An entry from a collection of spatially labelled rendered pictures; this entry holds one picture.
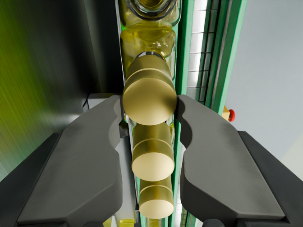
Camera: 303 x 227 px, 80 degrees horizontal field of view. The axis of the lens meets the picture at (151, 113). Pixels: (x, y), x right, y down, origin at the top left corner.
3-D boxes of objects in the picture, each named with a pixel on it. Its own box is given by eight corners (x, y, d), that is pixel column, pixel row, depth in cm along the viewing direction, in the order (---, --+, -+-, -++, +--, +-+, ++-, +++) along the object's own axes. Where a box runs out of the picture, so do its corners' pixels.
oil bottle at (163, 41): (131, 14, 33) (114, 35, 15) (162, 13, 33) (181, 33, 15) (134, 46, 36) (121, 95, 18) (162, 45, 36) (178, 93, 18)
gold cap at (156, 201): (145, 184, 22) (144, 222, 18) (135, 165, 20) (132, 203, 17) (173, 178, 22) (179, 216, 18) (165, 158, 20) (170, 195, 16)
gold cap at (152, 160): (132, 118, 17) (128, 152, 13) (170, 116, 17) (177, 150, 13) (134, 146, 19) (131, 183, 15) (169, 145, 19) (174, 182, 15)
